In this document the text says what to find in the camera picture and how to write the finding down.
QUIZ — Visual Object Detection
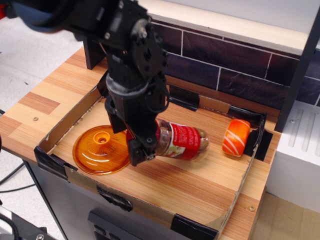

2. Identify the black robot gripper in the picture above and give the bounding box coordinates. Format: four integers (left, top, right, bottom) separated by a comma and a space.
106, 74, 169, 167

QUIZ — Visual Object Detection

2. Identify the red-capped basil spice bottle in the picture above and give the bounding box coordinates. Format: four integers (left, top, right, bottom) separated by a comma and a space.
126, 119, 210, 161

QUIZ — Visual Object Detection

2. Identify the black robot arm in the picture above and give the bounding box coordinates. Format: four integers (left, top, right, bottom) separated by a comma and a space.
9, 0, 169, 166

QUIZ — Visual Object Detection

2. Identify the cardboard fence with black tape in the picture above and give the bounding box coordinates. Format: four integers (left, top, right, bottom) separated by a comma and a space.
34, 77, 280, 240

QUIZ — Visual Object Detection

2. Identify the orange transparent plastic lid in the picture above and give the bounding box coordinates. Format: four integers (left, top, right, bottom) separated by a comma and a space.
72, 125, 130, 175

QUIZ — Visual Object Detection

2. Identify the orange salmon sushi toy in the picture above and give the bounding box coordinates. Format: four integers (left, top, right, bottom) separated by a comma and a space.
222, 119, 251, 157

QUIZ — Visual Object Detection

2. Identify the dark brick-pattern back panel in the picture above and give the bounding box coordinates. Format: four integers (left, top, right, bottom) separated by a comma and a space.
149, 21, 320, 111

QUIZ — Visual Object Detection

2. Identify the white ribbed side unit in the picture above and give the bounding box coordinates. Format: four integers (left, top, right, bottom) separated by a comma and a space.
266, 101, 320, 212

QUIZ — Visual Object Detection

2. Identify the black floor cable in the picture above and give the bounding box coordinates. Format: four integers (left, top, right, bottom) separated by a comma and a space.
0, 161, 36, 194

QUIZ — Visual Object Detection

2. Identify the black metal frame post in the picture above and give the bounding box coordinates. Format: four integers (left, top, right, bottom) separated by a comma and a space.
274, 8, 320, 133

